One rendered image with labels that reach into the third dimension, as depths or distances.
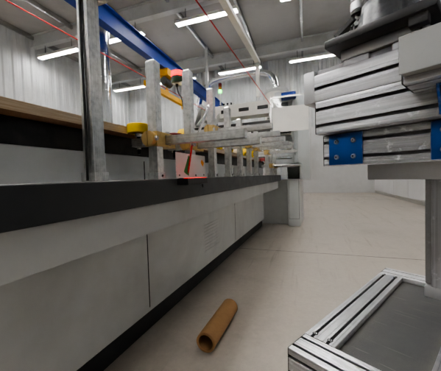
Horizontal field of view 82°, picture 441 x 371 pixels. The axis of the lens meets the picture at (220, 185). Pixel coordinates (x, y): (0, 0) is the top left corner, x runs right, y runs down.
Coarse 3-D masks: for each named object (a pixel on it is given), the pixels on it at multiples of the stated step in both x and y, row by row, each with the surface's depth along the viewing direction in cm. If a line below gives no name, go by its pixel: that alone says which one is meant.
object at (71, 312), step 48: (0, 144) 62; (48, 144) 73; (144, 240) 113; (192, 240) 155; (240, 240) 255; (0, 288) 62; (48, 288) 73; (96, 288) 88; (144, 288) 112; (192, 288) 159; (0, 336) 62; (48, 336) 72; (96, 336) 88
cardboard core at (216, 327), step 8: (224, 304) 124; (232, 304) 125; (216, 312) 117; (224, 312) 117; (232, 312) 121; (216, 320) 110; (224, 320) 113; (208, 328) 104; (216, 328) 106; (224, 328) 110; (200, 336) 104; (208, 336) 101; (216, 336) 103; (200, 344) 103; (208, 344) 105; (208, 352) 101
